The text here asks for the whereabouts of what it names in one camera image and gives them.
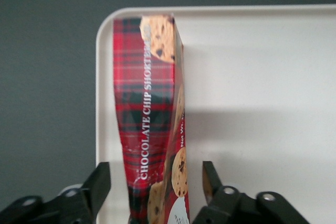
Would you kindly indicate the dark grey table mat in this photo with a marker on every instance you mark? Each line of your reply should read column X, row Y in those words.
column 42, row 77

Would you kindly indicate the cream plastic tray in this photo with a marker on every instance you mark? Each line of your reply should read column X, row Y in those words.
column 262, row 77

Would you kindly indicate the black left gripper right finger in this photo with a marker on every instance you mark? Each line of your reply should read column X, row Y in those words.
column 223, row 203

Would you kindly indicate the red tartan cookie box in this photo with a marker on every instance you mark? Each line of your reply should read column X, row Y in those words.
column 147, row 98

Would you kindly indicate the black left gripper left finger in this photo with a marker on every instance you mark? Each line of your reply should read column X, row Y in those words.
column 97, row 182

